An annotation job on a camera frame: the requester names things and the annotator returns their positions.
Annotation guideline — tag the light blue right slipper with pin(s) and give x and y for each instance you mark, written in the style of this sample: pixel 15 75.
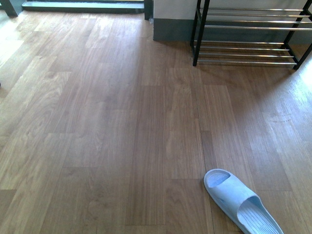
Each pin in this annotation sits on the light blue right slipper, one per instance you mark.
pixel 243 206

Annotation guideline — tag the black metal shoe rack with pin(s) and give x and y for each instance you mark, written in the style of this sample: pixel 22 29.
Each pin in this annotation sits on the black metal shoe rack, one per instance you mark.
pixel 252 36

